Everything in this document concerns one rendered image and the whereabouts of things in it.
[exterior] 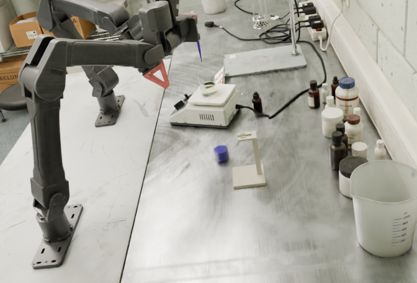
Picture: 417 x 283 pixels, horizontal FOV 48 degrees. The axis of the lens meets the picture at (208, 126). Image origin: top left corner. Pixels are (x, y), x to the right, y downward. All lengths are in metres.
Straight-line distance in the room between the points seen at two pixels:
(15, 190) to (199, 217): 0.57
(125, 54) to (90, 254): 0.46
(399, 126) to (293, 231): 0.35
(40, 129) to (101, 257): 0.31
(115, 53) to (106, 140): 0.48
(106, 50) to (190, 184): 0.40
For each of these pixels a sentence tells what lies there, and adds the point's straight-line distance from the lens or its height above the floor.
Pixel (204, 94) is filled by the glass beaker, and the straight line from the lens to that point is 1.40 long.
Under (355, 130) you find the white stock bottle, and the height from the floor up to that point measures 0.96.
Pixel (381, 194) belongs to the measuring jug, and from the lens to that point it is 1.03.
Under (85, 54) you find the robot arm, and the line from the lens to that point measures 1.04.
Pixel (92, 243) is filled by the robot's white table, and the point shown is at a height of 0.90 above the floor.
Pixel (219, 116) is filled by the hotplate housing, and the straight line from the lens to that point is 1.38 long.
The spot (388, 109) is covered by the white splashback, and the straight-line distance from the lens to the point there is 1.23.
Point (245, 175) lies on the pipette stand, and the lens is 1.19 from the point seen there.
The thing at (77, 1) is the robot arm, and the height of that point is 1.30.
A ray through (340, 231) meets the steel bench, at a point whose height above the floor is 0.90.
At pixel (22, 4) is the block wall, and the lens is 4.14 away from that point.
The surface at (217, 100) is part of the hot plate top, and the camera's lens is 1.38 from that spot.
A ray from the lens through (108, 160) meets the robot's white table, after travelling 1.40.
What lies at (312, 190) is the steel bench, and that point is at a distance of 1.14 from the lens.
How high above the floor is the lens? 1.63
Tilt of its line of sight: 31 degrees down
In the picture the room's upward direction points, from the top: 11 degrees counter-clockwise
